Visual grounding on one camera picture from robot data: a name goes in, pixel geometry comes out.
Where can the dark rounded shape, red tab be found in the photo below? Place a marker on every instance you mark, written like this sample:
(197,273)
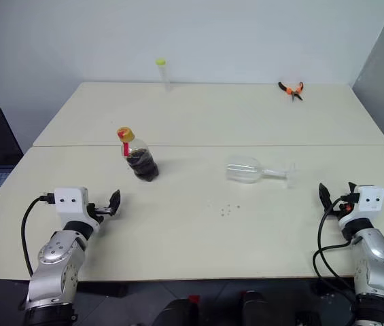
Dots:
(178,312)

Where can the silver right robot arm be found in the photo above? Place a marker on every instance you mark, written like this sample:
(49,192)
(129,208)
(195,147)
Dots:
(378,261)

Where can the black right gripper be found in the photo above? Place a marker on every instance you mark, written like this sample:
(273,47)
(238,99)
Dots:
(337,212)

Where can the dark sauce bottle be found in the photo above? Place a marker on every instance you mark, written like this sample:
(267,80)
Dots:
(142,164)

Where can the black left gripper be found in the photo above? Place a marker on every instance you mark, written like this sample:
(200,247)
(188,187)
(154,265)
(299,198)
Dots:
(105,211)

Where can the orange black pliers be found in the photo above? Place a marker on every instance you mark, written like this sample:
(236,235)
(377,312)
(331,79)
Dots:
(293,91)

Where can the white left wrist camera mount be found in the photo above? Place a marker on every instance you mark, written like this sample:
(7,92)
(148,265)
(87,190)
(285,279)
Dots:
(71,203)

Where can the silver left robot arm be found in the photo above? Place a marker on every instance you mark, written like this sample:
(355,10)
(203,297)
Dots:
(55,258)

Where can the clear wine glass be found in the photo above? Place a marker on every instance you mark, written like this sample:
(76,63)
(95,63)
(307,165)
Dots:
(244,169)

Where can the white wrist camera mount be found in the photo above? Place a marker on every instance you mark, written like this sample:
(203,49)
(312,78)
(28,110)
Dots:
(71,203)
(370,202)

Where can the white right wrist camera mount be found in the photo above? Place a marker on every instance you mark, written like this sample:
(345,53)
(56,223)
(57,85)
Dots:
(370,202)

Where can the clear tube with yellow cap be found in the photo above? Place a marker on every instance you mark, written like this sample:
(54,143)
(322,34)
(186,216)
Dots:
(164,76)

